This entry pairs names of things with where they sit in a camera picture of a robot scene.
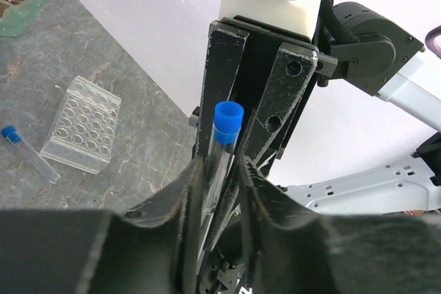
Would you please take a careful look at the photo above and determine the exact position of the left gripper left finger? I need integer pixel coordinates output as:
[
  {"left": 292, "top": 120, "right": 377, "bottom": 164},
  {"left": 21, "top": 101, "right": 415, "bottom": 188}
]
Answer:
[{"left": 1, "top": 158, "right": 204, "bottom": 293}]

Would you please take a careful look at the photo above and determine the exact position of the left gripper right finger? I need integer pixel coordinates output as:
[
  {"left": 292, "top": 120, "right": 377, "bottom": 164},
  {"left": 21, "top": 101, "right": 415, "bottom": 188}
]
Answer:
[{"left": 237, "top": 157, "right": 440, "bottom": 293}]

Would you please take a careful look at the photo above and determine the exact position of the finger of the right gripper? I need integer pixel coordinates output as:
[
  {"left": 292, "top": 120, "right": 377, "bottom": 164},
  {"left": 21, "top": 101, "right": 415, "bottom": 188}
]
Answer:
[
  {"left": 196, "top": 21, "right": 250, "bottom": 177},
  {"left": 205, "top": 42, "right": 318, "bottom": 251}
]

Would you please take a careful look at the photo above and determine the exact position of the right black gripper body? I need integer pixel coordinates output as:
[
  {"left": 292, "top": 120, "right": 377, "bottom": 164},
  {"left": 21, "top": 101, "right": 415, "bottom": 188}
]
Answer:
[{"left": 189, "top": 18, "right": 338, "bottom": 169}]

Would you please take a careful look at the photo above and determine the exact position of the blue cap test tube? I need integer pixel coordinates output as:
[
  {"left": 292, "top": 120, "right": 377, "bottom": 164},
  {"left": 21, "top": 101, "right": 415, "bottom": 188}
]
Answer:
[
  {"left": 1, "top": 125, "right": 61, "bottom": 184},
  {"left": 201, "top": 101, "right": 244, "bottom": 225}
]

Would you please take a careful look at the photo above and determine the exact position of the clear test tube rack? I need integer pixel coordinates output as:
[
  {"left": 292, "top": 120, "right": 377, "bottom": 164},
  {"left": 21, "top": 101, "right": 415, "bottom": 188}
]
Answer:
[{"left": 40, "top": 76, "right": 121, "bottom": 174}]

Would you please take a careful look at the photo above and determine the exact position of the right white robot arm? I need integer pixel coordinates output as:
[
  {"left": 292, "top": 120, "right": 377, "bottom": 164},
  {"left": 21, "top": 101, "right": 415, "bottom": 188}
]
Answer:
[{"left": 192, "top": 0, "right": 440, "bottom": 251}]

